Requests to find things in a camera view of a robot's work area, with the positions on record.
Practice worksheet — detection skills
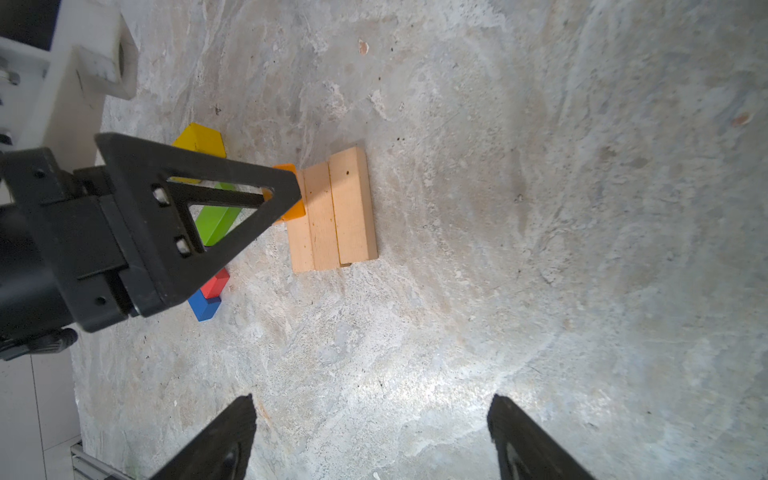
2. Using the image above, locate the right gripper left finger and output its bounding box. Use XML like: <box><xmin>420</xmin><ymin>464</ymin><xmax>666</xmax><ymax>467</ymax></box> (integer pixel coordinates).
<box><xmin>152</xmin><ymin>394</ymin><xmax>257</xmax><ymax>480</ymax></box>

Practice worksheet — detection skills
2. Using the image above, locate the orange wood block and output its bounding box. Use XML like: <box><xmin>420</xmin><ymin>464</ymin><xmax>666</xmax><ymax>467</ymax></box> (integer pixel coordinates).
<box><xmin>274</xmin><ymin>164</ymin><xmax>307</xmax><ymax>223</ymax></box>

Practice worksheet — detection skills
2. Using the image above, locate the natural wood block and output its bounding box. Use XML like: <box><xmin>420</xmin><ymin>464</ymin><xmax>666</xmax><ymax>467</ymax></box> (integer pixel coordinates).
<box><xmin>329</xmin><ymin>146</ymin><xmax>378</xmax><ymax>265</ymax></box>
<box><xmin>286</xmin><ymin>170</ymin><xmax>315</xmax><ymax>273</ymax></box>
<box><xmin>303</xmin><ymin>162</ymin><xmax>341</xmax><ymax>271</ymax></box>

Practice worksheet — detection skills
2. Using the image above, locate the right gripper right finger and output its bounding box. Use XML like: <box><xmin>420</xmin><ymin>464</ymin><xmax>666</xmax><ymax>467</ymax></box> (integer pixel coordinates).
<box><xmin>487</xmin><ymin>394</ymin><xmax>594</xmax><ymax>480</ymax></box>

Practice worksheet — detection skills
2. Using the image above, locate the aluminium mounting rail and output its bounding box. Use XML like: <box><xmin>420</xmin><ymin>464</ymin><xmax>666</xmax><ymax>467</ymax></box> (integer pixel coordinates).
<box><xmin>70</xmin><ymin>443</ymin><xmax>133</xmax><ymax>480</ymax></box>

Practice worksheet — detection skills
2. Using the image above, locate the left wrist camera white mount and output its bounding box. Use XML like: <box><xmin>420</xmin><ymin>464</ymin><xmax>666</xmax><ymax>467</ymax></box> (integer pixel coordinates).
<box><xmin>1</xmin><ymin>0</ymin><xmax>139</xmax><ymax>171</ymax></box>

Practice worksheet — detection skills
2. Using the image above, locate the green wood block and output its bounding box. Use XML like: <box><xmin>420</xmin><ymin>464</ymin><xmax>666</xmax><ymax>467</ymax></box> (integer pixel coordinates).
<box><xmin>195</xmin><ymin>205</ymin><xmax>241</xmax><ymax>247</ymax></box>

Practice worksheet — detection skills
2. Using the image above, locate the red wood cube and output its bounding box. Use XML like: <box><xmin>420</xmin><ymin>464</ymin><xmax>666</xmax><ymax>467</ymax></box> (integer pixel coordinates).
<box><xmin>200</xmin><ymin>268</ymin><xmax>230</xmax><ymax>299</ymax></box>

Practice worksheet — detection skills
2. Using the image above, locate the yellow wood block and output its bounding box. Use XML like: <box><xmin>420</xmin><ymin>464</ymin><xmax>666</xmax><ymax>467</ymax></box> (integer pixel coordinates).
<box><xmin>172</xmin><ymin>123</ymin><xmax>227</xmax><ymax>158</ymax></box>

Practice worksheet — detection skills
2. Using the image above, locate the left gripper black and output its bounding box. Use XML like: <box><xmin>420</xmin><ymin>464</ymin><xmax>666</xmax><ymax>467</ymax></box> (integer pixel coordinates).
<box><xmin>1</xmin><ymin>132</ymin><xmax>302</xmax><ymax>360</ymax></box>

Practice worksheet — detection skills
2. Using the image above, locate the blue wood cube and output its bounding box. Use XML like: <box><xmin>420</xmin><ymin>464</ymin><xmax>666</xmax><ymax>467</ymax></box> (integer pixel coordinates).
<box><xmin>188</xmin><ymin>290</ymin><xmax>221</xmax><ymax>322</ymax></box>

